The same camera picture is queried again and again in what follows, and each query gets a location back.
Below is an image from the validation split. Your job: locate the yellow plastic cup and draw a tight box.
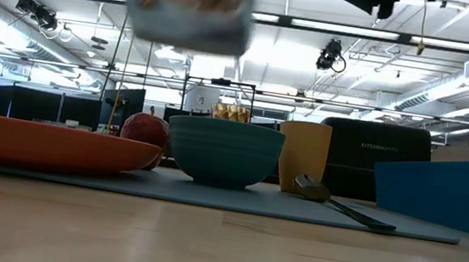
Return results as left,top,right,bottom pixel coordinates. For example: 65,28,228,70
270,117,334,198

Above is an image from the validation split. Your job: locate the black office partition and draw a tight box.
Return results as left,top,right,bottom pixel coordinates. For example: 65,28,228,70
0,78,106,130

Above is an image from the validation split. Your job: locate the yellow hanging cord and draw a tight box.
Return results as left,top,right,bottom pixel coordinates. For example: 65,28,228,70
414,0,433,57

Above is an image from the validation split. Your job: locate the black ceiling camera with cable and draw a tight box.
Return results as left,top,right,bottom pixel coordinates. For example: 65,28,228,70
315,35,351,75

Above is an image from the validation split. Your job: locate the light blue cinnamon cereal box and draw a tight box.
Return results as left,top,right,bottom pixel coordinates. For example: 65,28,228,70
113,0,257,59

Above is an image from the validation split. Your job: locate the metal spoon black handle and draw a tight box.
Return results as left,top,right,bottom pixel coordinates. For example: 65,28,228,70
288,172,403,234

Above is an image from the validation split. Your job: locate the black metal frame stand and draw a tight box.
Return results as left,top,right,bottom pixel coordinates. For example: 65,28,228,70
178,73,258,124

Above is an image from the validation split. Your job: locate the orange plate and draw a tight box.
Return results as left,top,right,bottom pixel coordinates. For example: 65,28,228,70
0,114,165,186

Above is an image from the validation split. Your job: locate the black ceiling camera cluster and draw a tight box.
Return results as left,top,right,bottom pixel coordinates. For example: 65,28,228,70
12,0,62,33

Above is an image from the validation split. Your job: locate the amber faceted drinking glass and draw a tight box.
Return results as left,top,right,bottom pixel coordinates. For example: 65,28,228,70
209,101,252,125

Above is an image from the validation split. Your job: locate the blue-grey placemat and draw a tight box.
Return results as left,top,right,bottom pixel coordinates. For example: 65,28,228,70
0,146,465,246

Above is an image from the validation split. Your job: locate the red apple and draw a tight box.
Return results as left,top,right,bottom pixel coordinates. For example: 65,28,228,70
115,102,176,174

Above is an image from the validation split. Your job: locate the teal ribbed bowl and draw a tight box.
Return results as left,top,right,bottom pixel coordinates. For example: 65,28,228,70
160,111,288,196

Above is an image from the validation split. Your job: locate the white tank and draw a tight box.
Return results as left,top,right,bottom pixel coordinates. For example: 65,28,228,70
184,84,222,116

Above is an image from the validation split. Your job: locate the black computer monitor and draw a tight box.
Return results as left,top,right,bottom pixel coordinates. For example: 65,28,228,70
98,84,148,138

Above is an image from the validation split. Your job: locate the black kitchen appliance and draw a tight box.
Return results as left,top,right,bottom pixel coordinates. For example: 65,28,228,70
311,114,436,209

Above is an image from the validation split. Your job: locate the blue plastic bin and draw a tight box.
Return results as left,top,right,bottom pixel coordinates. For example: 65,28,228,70
366,141,469,240

